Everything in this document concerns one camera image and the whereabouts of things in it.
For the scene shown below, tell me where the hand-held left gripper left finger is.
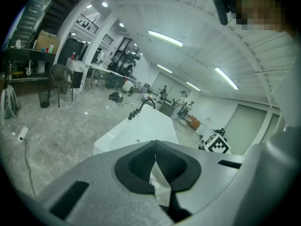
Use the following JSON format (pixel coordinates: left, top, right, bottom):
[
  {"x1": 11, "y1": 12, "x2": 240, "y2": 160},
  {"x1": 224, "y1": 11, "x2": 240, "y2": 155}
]
[{"x1": 35, "y1": 140, "x2": 174, "y2": 226}]

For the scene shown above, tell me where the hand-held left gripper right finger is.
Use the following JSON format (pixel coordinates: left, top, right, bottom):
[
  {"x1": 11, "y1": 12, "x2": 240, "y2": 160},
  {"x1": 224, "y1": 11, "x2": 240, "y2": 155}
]
[{"x1": 155, "y1": 140, "x2": 245, "y2": 223}]

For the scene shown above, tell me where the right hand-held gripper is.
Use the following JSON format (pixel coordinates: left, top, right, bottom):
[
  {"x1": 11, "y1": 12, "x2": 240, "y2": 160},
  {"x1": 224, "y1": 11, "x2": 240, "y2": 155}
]
[{"x1": 203, "y1": 135, "x2": 232, "y2": 154}]

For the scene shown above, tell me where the white bathtub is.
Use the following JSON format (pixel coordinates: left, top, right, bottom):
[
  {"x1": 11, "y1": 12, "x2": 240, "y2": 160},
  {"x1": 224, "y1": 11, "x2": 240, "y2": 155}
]
[{"x1": 93, "y1": 104, "x2": 179, "y2": 155}]

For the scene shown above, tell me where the orange box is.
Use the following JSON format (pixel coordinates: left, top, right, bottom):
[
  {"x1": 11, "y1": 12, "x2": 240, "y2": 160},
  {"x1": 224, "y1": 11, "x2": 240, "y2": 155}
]
[{"x1": 185, "y1": 115, "x2": 202, "y2": 129}]

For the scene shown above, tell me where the ceiling tube light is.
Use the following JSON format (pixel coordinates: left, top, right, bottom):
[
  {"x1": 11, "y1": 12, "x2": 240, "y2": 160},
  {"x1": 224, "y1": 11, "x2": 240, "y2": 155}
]
[
  {"x1": 148, "y1": 30, "x2": 184, "y2": 48},
  {"x1": 214, "y1": 67, "x2": 239, "y2": 90},
  {"x1": 186, "y1": 81, "x2": 201, "y2": 92},
  {"x1": 156, "y1": 64, "x2": 173, "y2": 74}
]

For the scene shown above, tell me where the black curved faucet spout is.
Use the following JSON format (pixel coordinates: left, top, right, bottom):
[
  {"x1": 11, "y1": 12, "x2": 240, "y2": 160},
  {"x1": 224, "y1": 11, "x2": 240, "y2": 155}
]
[{"x1": 138, "y1": 99, "x2": 156, "y2": 113}]

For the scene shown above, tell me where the person's grey shirt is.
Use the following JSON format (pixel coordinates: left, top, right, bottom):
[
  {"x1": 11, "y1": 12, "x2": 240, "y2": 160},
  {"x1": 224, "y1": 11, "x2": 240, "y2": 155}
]
[{"x1": 270, "y1": 43, "x2": 301, "y2": 131}]

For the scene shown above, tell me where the white power strip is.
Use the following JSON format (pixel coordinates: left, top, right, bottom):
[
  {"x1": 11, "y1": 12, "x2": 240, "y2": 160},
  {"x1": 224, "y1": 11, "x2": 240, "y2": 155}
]
[{"x1": 16, "y1": 126, "x2": 29, "y2": 142}]

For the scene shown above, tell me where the black mesh wastebasket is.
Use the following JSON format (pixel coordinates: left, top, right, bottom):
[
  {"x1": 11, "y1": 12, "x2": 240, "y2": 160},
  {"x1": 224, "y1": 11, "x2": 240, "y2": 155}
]
[{"x1": 39, "y1": 92, "x2": 50, "y2": 109}]

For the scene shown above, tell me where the white marble cabinet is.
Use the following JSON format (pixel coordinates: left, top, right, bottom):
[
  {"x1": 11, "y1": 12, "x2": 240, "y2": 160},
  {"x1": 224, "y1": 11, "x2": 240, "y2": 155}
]
[{"x1": 67, "y1": 57, "x2": 89, "y2": 93}]

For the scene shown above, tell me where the white table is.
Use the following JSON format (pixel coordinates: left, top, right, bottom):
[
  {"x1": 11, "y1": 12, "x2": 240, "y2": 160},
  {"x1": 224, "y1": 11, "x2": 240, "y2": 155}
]
[{"x1": 87, "y1": 64, "x2": 123, "y2": 90}]

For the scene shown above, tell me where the dark wicker chair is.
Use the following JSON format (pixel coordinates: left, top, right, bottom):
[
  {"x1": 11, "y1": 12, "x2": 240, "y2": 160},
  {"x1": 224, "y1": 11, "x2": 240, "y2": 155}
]
[{"x1": 49, "y1": 64, "x2": 74, "y2": 108}]

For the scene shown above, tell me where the white and grey backpack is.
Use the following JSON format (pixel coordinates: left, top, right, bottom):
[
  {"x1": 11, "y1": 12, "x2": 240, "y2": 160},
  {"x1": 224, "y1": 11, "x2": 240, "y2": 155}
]
[{"x1": 1, "y1": 85, "x2": 21, "y2": 119}]

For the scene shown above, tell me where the black cabinet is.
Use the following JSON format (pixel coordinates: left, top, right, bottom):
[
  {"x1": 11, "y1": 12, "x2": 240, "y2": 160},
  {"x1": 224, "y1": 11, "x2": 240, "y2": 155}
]
[{"x1": 57, "y1": 37, "x2": 84, "y2": 65}]

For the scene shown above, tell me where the person's head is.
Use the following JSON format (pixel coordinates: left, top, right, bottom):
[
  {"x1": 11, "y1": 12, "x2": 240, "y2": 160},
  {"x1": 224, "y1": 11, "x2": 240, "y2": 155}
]
[{"x1": 235, "y1": 0, "x2": 286, "y2": 32}]

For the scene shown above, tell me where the dark display counter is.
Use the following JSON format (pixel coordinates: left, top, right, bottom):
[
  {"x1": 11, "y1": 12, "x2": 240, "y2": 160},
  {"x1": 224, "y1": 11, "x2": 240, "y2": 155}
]
[{"x1": 2, "y1": 48, "x2": 57, "y2": 96}]

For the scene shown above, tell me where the tall brown cardboard box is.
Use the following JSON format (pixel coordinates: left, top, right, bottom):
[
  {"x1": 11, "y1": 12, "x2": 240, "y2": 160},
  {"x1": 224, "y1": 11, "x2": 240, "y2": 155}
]
[{"x1": 36, "y1": 30, "x2": 61, "y2": 55}]

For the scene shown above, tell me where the black balcony railing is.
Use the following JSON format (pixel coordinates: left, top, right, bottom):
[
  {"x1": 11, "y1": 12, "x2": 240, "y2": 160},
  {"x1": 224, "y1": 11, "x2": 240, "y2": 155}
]
[{"x1": 76, "y1": 14, "x2": 100, "y2": 35}]

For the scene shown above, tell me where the dark staircase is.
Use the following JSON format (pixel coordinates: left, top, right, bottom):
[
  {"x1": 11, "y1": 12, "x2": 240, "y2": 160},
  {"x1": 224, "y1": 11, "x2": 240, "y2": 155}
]
[{"x1": 14, "y1": 0, "x2": 55, "y2": 47}]

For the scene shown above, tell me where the black power cable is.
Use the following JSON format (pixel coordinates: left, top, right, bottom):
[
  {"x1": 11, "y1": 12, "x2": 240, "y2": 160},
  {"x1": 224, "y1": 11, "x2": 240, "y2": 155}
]
[{"x1": 20, "y1": 137, "x2": 38, "y2": 198}]

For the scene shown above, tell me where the black head-mounted camera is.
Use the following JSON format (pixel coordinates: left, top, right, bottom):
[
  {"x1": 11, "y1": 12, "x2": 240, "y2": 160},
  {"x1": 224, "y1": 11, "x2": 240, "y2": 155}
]
[{"x1": 212, "y1": 0, "x2": 238, "y2": 26}]

